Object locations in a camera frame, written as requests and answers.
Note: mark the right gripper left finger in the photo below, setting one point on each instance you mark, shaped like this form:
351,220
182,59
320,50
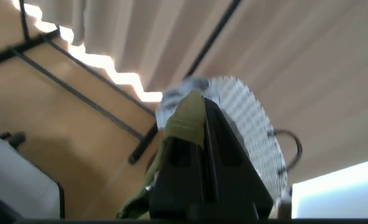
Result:
177,180

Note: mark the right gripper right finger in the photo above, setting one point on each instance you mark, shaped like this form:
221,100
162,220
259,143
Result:
233,180

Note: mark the green long-sleeved shirt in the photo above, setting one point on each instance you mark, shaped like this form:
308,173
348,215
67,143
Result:
188,121

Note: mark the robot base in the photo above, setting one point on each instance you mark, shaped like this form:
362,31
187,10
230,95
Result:
16,180

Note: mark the white laundry basket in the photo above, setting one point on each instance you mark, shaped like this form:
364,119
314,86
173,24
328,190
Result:
252,124

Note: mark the black clothes rack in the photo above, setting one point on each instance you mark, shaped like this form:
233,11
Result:
215,34

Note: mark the pale grey shorts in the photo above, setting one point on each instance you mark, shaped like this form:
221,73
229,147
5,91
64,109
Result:
174,93

